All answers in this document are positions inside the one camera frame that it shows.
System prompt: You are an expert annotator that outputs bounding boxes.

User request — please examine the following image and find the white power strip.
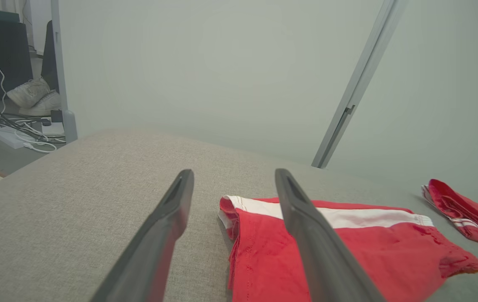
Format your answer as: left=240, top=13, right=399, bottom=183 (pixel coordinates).
left=0, top=126, right=37, bottom=150

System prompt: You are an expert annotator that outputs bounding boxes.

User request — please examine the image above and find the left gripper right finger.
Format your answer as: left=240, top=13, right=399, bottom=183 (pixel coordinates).
left=275, top=169, right=386, bottom=302

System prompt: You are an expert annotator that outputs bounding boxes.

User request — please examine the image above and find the black computer case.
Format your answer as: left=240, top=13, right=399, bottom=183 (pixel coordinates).
left=0, top=8, right=34, bottom=106

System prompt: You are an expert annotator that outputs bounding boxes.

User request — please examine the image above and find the white sneaker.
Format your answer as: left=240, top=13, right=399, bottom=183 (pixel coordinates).
left=6, top=77, right=51, bottom=109
left=19, top=90, right=62, bottom=117

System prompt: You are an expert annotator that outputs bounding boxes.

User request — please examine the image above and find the red basketball jersey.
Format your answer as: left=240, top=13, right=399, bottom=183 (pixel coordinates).
left=421, top=179, right=478, bottom=250

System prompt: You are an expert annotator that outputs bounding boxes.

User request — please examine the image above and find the red shorts white trim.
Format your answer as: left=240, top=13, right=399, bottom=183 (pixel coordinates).
left=218, top=195, right=478, bottom=302

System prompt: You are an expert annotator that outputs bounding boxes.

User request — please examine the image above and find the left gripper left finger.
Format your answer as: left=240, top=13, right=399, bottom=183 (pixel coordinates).
left=90, top=169, right=194, bottom=302

